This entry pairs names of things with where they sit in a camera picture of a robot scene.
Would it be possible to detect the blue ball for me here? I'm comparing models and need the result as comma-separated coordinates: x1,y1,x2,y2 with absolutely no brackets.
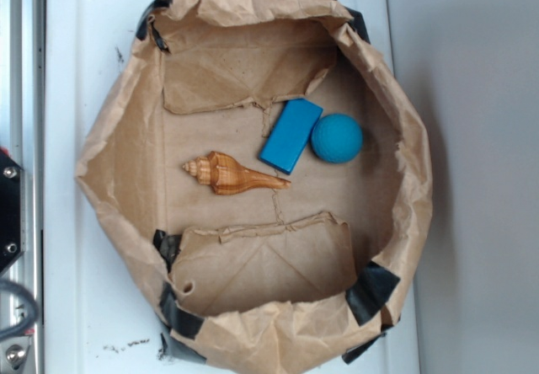
310,114,363,163

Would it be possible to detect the brown spiral seashell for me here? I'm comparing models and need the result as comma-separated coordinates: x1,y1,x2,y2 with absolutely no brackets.
182,151,291,195

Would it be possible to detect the blue rectangular block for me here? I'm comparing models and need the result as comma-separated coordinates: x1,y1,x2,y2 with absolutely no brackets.
259,99,323,174

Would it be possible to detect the brown paper bag tray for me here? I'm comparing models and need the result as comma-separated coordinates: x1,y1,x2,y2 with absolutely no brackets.
76,0,433,373

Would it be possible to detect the black mounting bracket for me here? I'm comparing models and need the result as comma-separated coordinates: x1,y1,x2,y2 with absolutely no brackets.
0,147,25,275

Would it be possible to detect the aluminium frame rail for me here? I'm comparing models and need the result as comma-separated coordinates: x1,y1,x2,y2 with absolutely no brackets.
1,0,45,373

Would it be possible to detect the silver corner bracket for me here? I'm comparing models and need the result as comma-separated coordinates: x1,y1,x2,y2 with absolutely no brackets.
1,334,33,374

